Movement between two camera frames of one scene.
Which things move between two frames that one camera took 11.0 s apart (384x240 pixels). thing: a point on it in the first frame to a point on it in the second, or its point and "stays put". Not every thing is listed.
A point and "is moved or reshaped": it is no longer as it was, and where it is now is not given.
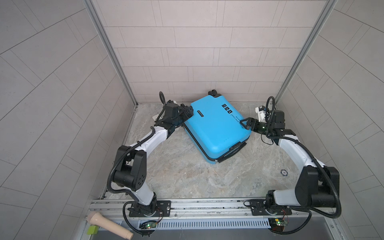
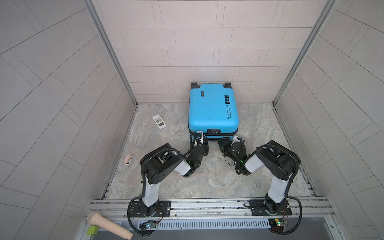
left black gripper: (189, 115) to (204, 147)
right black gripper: (251, 121) to (223, 146)
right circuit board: (277, 224) stays put
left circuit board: (148, 224) stays put
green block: (92, 230) stays put
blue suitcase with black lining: (215, 128) is moved or reshaped
